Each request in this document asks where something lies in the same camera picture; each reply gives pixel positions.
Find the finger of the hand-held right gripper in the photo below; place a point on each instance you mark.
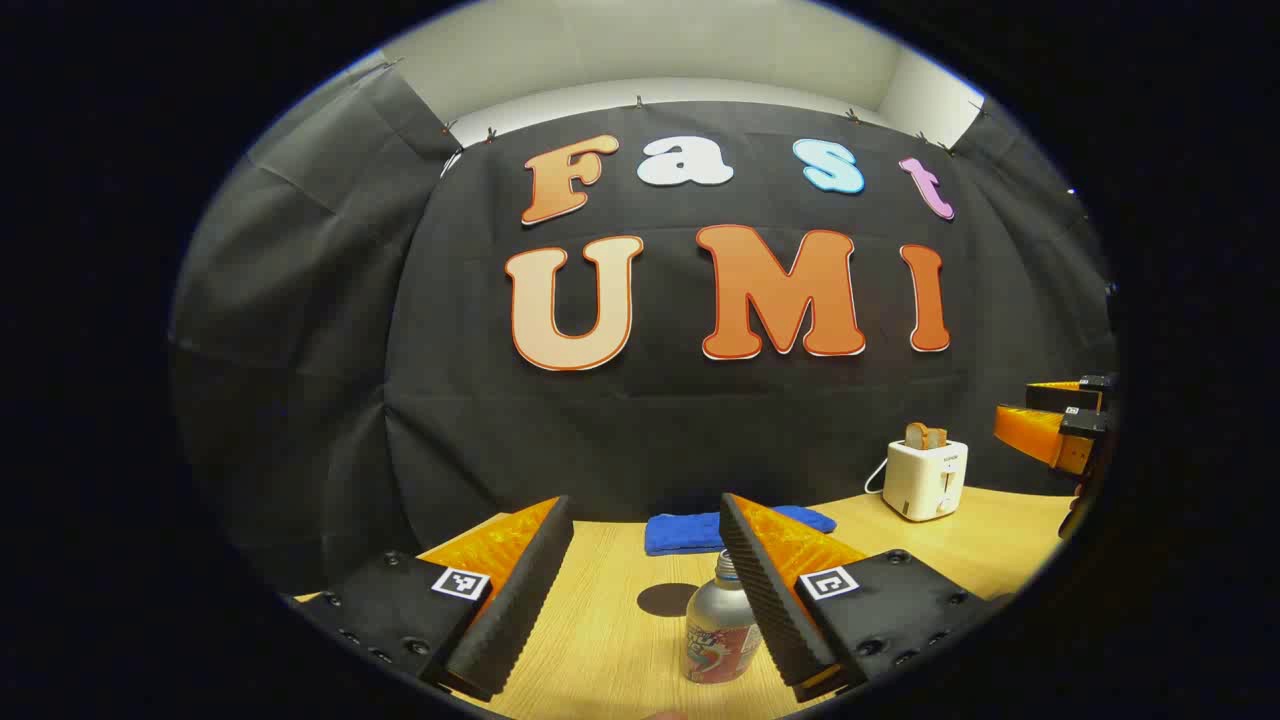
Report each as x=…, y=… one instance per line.
x=1062, y=397
x=1030, y=430

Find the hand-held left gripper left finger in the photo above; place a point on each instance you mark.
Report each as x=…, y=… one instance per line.
x=520, y=585

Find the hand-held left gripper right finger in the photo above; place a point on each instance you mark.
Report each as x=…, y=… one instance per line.
x=770, y=590

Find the silver water bottle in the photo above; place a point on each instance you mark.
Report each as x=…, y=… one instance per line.
x=715, y=625

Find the dark round coaster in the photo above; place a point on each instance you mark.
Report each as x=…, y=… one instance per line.
x=665, y=600

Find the toast slice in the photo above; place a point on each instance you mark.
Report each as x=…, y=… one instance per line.
x=938, y=439
x=916, y=436

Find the blue folded towel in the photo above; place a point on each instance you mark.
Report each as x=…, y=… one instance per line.
x=685, y=532

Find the white toaster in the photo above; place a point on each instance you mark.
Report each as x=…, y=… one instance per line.
x=925, y=480

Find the black backdrop cloth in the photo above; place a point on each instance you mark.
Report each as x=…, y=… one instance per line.
x=650, y=430

